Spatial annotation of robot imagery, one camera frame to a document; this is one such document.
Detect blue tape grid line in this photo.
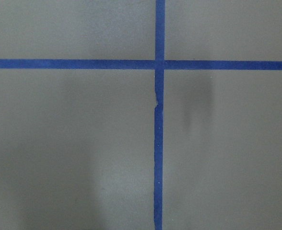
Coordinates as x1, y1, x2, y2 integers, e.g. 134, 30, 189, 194
153, 0, 166, 230
0, 58, 282, 71

